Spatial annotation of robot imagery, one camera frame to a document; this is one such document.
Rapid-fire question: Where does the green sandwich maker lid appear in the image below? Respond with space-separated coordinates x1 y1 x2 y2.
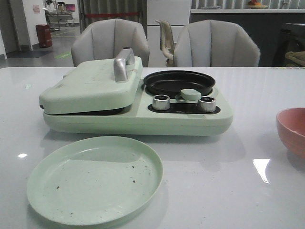
39 49 142 115

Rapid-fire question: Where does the pink plastic bowl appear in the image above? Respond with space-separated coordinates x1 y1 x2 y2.
276 107 305 158

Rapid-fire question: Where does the green breakfast maker base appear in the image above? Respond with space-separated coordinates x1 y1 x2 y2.
43 80 233 136

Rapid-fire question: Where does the left silver control knob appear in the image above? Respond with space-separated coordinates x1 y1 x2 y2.
152 94 170 111

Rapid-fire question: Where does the silver control knob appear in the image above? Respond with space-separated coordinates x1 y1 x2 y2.
197 96 216 113
152 94 170 111

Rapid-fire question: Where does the black round frying pan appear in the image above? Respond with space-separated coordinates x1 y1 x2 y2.
143 70 215 99

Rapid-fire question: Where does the right silver control knob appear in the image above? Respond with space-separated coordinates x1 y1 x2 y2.
197 96 216 113

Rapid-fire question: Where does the beige office chair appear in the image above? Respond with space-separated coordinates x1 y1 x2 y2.
155 20 175 67

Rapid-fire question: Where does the light green round plate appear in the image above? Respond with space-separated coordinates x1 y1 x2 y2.
27 136 163 228

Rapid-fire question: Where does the right grey upholstered chair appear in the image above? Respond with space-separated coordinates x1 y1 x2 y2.
173 20 260 67

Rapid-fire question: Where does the grey upholstered chair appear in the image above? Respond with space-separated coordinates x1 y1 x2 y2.
173 20 260 67
71 19 150 67

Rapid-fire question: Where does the left grey upholstered chair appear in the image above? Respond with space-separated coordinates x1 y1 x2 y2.
71 19 150 67

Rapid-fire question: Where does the white cabinet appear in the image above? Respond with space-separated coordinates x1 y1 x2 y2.
147 0 192 67

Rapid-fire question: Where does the red trash bin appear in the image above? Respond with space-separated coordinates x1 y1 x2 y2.
36 24 52 48

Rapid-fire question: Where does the fruit bowl on counter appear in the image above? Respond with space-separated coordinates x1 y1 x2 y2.
247 0 268 9

